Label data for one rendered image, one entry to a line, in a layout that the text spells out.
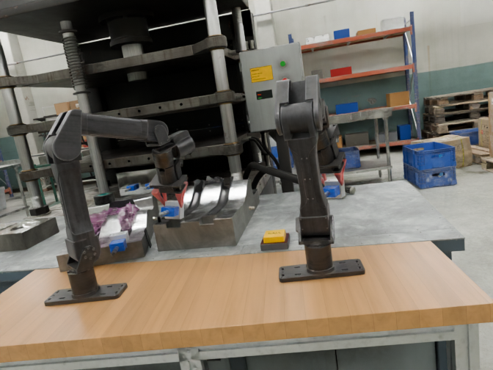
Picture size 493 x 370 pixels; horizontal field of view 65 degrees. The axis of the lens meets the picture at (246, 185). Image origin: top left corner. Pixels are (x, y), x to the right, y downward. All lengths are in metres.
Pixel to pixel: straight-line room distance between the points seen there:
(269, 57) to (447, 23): 6.42
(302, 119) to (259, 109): 1.20
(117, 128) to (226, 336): 0.59
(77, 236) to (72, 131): 0.25
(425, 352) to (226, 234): 0.69
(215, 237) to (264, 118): 0.92
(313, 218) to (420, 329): 0.31
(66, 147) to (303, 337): 0.67
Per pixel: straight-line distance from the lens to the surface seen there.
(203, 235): 1.23
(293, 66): 1.98
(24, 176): 2.43
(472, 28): 8.33
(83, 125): 1.04
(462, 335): 0.91
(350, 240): 1.15
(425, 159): 4.76
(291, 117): 0.81
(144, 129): 1.10
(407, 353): 1.37
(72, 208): 1.04
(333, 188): 1.18
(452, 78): 8.19
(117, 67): 2.20
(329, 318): 0.81
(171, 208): 1.20
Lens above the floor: 1.22
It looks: 12 degrees down
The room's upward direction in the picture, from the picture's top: 9 degrees counter-clockwise
